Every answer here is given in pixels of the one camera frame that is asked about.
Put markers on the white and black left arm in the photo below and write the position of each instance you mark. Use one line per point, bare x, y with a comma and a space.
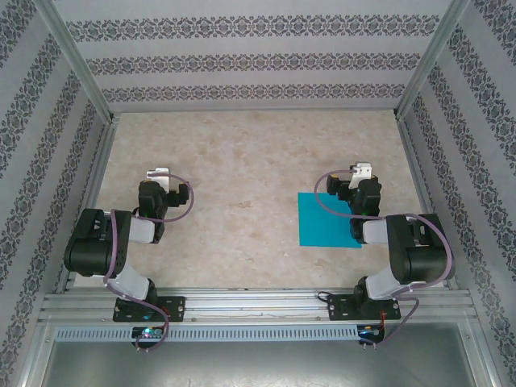
86, 246

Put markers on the grey sheet metal panel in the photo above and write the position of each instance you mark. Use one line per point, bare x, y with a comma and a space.
258, 367

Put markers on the thin aluminium cross rail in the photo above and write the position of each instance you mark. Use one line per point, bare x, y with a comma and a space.
258, 109

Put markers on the aluminium table side rail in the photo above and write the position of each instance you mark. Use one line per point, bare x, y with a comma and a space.
94, 181
417, 173

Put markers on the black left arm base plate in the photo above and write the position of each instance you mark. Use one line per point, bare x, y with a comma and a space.
173, 308

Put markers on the aluminium frame post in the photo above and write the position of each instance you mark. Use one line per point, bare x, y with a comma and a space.
76, 52
433, 52

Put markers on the blue paper sheet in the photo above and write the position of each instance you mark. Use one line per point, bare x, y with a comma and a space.
318, 230

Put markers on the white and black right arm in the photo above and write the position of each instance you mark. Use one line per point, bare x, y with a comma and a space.
423, 254

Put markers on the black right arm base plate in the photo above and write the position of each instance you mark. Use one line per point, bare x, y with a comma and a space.
338, 308

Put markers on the long aluminium mounting rail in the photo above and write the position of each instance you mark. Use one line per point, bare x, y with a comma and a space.
258, 302

